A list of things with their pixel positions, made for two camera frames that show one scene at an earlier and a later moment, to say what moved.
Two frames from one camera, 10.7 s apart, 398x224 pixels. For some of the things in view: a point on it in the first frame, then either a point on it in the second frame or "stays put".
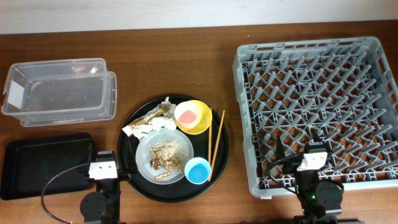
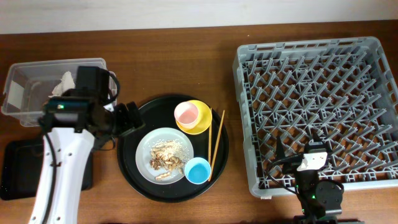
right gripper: [280, 150] stays put
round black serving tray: [172, 147] stays put
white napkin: [165, 121] -> [67, 82]
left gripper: [130, 166] -> [127, 122]
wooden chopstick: [216, 146] stays put
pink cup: [186, 114] stays put
